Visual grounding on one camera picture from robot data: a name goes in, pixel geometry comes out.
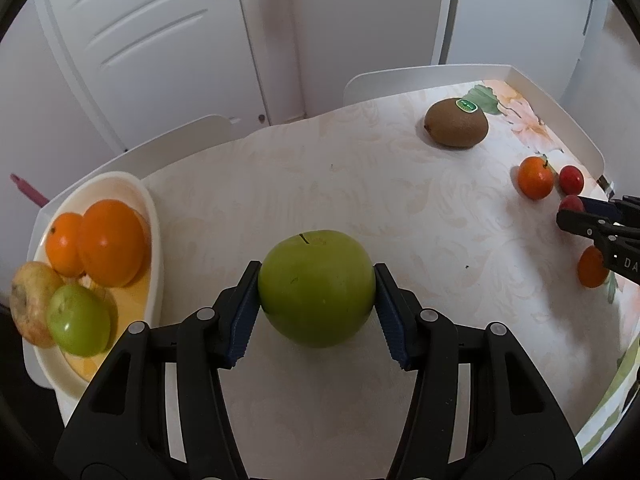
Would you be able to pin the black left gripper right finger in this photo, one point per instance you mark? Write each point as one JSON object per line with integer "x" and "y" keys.
{"x": 479, "y": 409}

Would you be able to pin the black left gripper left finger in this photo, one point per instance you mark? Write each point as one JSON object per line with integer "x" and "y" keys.
{"x": 155, "y": 409}

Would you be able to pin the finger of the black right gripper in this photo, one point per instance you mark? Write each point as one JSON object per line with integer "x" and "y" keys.
{"x": 624, "y": 211}
{"x": 603, "y": 232}

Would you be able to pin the red cherry tomato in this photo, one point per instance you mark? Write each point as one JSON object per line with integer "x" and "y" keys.
{"x": 572, "y": 203}
{"x": 571, "y": 180}

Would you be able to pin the small green apple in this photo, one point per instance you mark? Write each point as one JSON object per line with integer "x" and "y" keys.
{"x": 78, "y": 321}

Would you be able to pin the cream oval fruit bowl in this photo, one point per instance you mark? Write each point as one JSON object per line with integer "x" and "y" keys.
{"x": 138, "y": 301}

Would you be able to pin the large russet yellow-red apple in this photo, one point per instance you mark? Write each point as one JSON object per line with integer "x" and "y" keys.
{"x": 32, "y": 288}

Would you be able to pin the brown kiwi with sticker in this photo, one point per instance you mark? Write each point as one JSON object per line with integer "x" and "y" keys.
{"x": 456, "y": 123}

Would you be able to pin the orange persimmon in bowl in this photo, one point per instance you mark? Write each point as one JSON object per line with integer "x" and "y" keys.
{"x": 111, "y": 243}

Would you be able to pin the small orange in bowl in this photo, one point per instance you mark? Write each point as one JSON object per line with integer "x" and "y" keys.
{"x": 62, "y": 245}

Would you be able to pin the pink plastic tool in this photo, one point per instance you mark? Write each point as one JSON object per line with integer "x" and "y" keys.
{"x": 29, "y": 191}

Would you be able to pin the white panelled door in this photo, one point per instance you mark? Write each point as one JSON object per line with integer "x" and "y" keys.
{"x": 141, "y": 68}

